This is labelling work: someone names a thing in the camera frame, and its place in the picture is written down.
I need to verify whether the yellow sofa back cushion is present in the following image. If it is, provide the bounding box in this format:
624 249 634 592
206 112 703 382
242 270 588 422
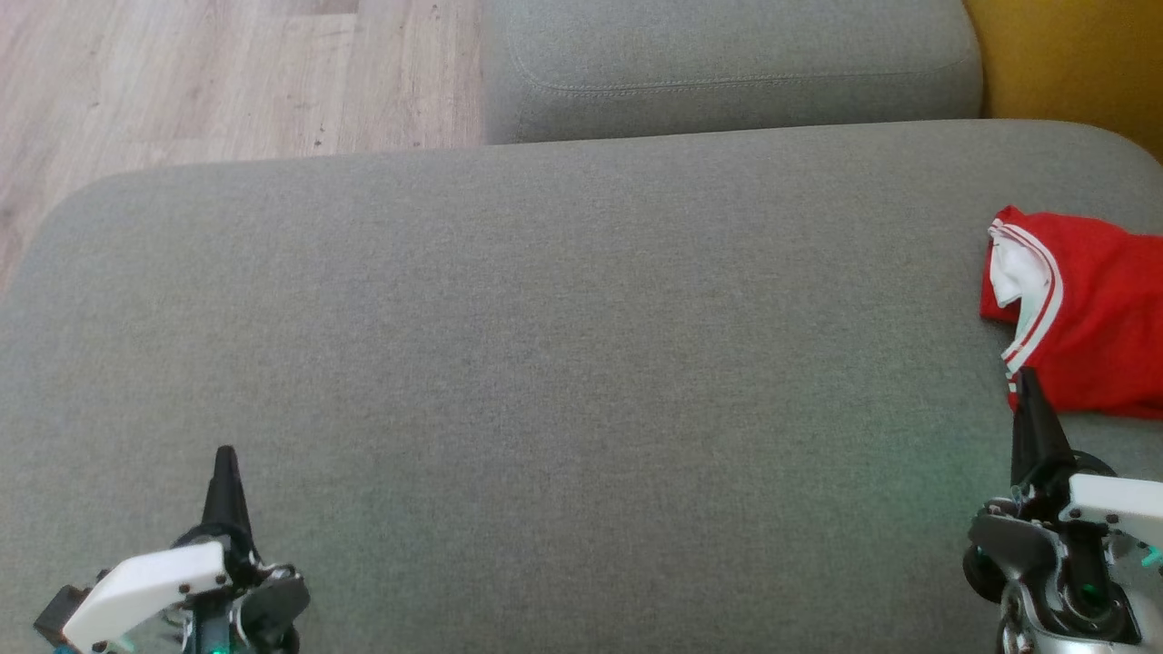
961 0 1163 166

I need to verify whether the large grey sofa seat cushion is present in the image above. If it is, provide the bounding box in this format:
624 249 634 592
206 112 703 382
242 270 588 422
0 118 1163 654

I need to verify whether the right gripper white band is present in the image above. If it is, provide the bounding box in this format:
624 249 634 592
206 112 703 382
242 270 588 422
963 366 1163 605

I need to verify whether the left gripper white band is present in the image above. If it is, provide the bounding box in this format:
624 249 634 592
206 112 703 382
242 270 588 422
62 445 310 654

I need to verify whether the red white basketball jersey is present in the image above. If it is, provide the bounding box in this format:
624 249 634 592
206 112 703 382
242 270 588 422
979 205 1163 421

